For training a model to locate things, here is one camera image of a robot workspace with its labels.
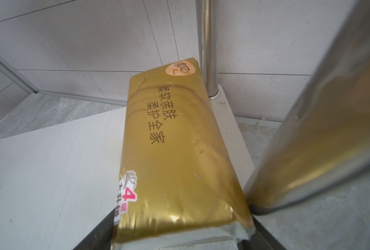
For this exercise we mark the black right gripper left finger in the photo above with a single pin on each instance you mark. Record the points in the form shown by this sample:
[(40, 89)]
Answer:
[(100, 237)]

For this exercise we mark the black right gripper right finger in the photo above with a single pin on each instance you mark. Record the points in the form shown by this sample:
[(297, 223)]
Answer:
[(261, 240)]

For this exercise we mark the white two-tier shelf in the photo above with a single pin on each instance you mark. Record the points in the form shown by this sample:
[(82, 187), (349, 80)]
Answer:
[(60, 148)]

